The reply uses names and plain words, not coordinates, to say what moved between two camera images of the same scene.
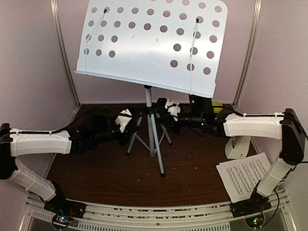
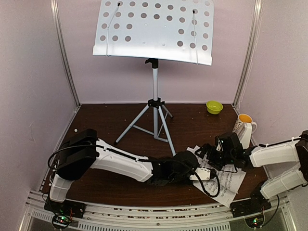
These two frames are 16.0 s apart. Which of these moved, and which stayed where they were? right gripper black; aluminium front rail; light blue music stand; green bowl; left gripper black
Moved: light blue music stand; left gripper black; right gripper black
Stayed: aluminium front rail; green bowl
